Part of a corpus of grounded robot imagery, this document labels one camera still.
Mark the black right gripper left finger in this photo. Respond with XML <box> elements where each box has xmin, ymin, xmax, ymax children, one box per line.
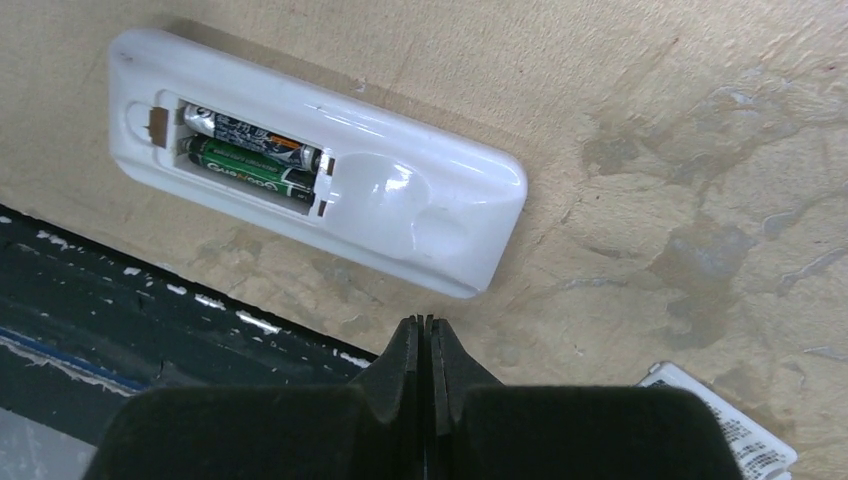
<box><xmin>85</xmin><ymin>316</ymin><xmax>423</xmax><ymax>479</ymax></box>

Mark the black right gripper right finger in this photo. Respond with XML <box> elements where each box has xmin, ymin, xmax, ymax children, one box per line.
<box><xmin>423</xmin><ymin>316</ymin><xmax>742</xmax><ymax>479</ymax></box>

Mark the white remote control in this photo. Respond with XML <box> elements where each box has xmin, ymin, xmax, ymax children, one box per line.
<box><xmin>108</xmin><ymin>29</ymin><xmax>527</xmax><ymax>298</ymax></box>

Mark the white battery cover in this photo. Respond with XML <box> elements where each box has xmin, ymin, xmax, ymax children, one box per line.
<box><xmin>638</xmin><ymin>362</ymin><xmax>798</xmax><ymax>480</ymax></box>

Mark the black orange AAA battery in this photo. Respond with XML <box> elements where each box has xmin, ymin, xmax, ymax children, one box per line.
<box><xmin>183</xmin><ymin>104</ymin><xmax>322</xmax><ymax>173</ymax></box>

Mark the green black AAA battery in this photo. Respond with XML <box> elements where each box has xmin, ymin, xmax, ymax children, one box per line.
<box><xmin>176</xmin><ymin>135</ymin><xmax>316</xmax><ymax>205</ymax></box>

